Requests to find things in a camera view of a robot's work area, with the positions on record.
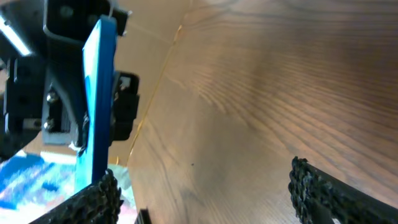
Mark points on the blue Galaxy smartphone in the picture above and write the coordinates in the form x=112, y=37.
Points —
x=98, y=70

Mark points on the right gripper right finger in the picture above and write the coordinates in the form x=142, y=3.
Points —
x=318, y=197

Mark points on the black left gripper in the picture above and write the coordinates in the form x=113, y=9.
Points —
x=41, y=55

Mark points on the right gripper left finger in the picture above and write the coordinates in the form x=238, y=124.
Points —
x=99, y=202

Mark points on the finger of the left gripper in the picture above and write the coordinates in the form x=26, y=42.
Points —
x=125, y=105

